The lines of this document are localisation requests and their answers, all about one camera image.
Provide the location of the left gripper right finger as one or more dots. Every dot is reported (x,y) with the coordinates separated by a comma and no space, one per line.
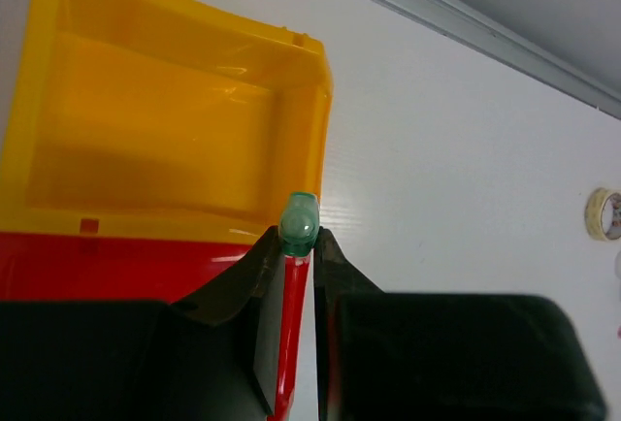
(442,356)

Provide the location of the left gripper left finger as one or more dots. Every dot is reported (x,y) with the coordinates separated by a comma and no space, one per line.
(211,354)

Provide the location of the red plastic bin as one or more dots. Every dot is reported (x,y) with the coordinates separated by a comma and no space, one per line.
(41,267)

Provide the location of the yellow plastic bin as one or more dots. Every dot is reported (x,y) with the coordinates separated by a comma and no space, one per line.
(161,119)

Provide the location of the beige tape roll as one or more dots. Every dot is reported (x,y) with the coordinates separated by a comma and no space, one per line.
(602,215)

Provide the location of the back aluminium frame rail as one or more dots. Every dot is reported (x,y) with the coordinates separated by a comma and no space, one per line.
(469,27)

